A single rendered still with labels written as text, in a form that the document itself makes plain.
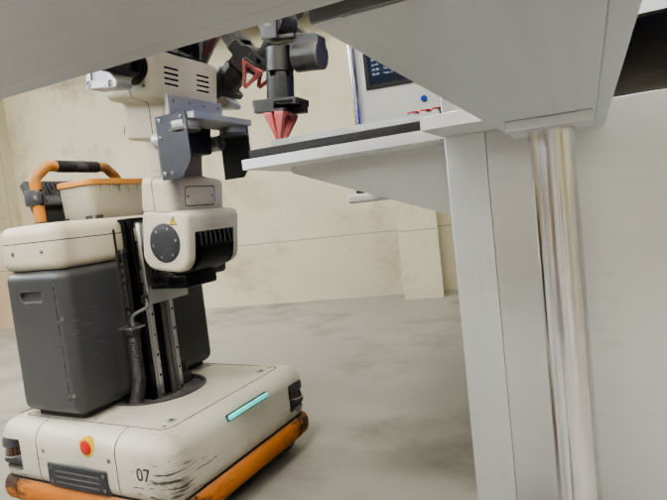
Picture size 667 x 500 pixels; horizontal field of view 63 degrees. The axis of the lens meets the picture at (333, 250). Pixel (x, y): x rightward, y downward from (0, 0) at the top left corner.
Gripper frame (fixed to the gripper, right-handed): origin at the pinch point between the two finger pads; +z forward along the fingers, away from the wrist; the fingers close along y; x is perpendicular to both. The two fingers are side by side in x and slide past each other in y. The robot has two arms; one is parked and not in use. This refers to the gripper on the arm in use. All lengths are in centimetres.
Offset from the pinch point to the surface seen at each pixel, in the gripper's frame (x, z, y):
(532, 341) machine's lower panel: -12, 34, 51
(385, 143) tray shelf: -10.4, 1.7, 26.5
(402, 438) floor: 62, 90, 6
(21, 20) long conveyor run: -88, 4, 41
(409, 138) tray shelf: -10.4, 1.1, 30.7
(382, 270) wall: 323, 76, -95
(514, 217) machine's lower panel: -12, 14, 48
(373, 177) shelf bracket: -1.9, 7.2, 21.0
